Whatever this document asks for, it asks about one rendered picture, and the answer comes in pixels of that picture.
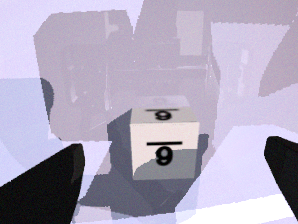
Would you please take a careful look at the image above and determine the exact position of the white digit block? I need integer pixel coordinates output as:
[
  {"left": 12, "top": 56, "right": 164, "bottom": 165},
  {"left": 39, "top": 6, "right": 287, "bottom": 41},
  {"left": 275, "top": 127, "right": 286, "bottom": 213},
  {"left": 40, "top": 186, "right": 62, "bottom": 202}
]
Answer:
[{"left": 129, "top": 107, "right": 200, "bottom": 180}]

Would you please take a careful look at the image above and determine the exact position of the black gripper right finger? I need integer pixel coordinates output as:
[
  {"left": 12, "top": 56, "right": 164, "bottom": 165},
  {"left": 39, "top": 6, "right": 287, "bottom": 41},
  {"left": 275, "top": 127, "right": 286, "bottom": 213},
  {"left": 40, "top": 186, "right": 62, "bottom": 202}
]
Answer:
[{"left": 263, "top": 136, "right": 298, "bottom": 221}]

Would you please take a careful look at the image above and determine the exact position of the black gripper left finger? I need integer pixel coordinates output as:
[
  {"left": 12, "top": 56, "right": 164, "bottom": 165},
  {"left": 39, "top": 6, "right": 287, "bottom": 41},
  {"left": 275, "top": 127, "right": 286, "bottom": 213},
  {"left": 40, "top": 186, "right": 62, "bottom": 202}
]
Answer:
[{"left": 0, "top": 144, "right": 85, "bottom": 224}]

